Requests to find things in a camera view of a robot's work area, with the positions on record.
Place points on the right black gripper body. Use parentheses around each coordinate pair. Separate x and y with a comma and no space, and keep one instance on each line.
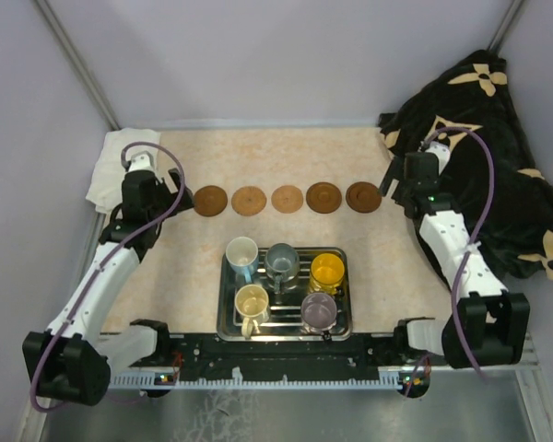
(394,172)

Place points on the brown wooden coaster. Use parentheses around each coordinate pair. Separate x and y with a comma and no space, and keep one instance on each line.
(210,200)
(363,197)
(323,197)
(248,201)

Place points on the white and blue mug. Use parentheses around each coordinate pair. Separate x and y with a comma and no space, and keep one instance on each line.
(242,254)

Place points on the yellow glass mug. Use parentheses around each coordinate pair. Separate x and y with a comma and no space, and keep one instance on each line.
(326,273)

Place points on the woven rattan coaster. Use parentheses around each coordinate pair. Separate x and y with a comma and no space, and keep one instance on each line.
(287,199)

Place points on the grey metal mug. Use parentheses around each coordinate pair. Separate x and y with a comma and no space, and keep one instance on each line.
(282,265)

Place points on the purple mug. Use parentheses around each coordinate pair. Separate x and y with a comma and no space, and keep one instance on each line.
(318,312)

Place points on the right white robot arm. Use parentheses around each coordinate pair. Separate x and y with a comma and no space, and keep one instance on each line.
(488,323)

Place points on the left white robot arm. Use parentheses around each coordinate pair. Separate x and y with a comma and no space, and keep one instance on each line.
(67,362)

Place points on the white folded cloth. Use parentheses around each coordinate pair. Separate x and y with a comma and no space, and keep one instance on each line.
(105,190)

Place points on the black floral blanket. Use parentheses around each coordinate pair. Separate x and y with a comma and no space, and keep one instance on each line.
(469,108)

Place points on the cream mug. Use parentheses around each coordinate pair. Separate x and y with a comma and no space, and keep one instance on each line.
(252,304)

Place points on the metal tray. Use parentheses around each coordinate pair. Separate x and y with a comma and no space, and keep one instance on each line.
(284,321)

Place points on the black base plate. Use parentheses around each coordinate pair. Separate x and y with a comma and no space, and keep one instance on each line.
(383,349)

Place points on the aluminium frame rail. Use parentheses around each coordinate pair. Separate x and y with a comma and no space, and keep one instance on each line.
(303,372)

